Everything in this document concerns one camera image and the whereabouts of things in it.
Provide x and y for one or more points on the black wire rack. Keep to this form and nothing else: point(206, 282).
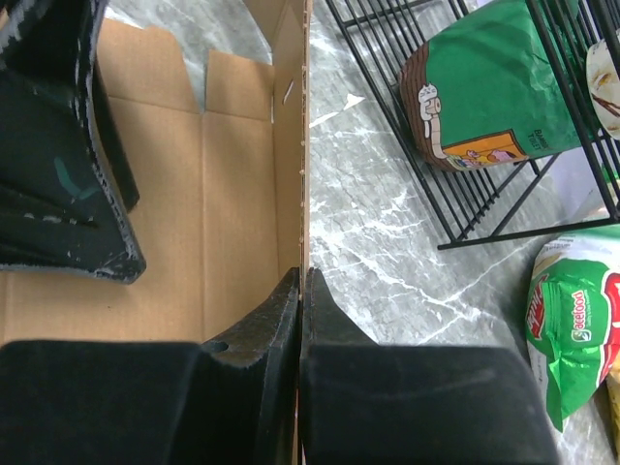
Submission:
point(476, 207)

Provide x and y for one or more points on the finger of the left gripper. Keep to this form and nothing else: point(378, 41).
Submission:
point(66, 183)

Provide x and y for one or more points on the green Chuba chips bag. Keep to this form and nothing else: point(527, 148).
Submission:
point(572, 318)

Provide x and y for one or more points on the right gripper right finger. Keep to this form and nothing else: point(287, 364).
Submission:
point(322, 320)

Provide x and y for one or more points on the brown cardboard box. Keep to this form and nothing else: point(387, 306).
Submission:
point(95, 371)

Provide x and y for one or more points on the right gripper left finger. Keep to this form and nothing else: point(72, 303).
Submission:
point(251, 382)

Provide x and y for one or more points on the yogurt cup beige label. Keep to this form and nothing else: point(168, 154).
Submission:
point(603, 87)

